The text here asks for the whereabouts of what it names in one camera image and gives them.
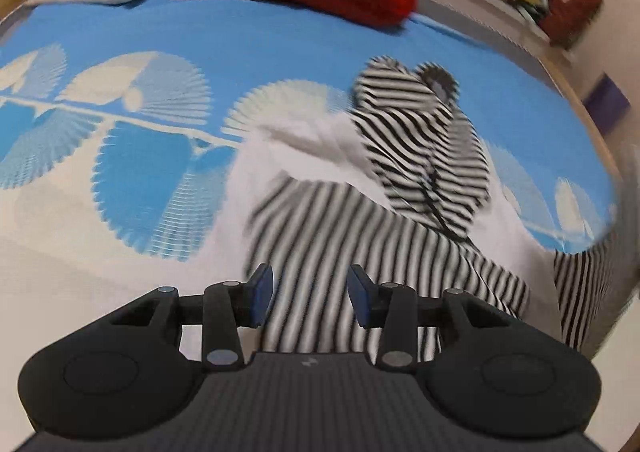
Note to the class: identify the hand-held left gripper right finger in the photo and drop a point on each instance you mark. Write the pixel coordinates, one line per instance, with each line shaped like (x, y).
(361, 297)

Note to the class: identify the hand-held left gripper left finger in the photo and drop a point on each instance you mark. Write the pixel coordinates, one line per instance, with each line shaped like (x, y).
(262, 294)

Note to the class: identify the black white striped garment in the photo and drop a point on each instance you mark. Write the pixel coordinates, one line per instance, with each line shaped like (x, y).
(320, 232)

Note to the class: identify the blue fan-print bed sheet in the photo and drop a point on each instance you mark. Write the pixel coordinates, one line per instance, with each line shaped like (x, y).
(175, 32)

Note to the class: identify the purple box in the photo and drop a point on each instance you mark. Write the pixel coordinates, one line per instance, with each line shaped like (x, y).
(607, 102)

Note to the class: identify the dark red box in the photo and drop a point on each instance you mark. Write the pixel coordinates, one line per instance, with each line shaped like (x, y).
(572, 14)

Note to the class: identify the wooden bed frame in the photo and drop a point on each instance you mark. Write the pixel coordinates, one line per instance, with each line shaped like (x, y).
(580, 102)

